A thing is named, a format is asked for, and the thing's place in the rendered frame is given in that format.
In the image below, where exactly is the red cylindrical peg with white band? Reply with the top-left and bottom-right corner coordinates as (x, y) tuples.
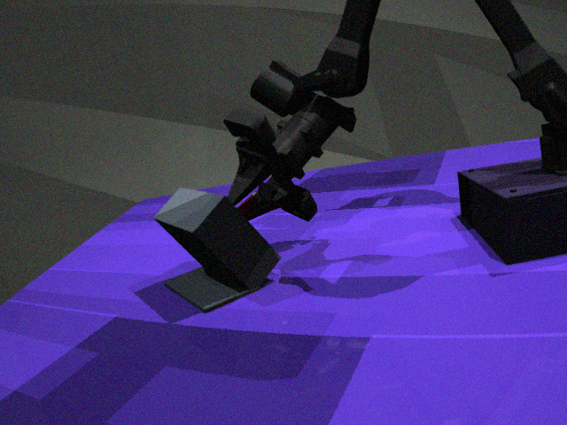
(237, 190), (263, 215)

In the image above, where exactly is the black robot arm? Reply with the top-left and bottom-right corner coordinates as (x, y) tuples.
(250, 0), (567, 176)

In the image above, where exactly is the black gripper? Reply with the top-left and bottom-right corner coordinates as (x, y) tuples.
(224, 109), (323, 221)

